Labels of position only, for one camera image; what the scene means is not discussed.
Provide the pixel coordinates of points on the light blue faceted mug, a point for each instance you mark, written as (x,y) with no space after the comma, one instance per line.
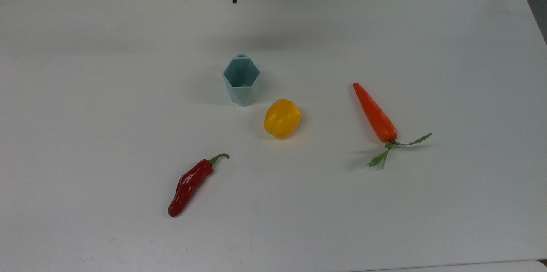
(242,92)

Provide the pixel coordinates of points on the yellow bell pepper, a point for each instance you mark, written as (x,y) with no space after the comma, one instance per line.
(282,118)

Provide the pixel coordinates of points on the red chilli pepper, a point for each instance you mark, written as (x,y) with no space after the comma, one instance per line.
(190,184)

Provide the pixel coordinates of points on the orange carrot with green leaves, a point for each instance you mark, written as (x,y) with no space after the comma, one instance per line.
(376,116)

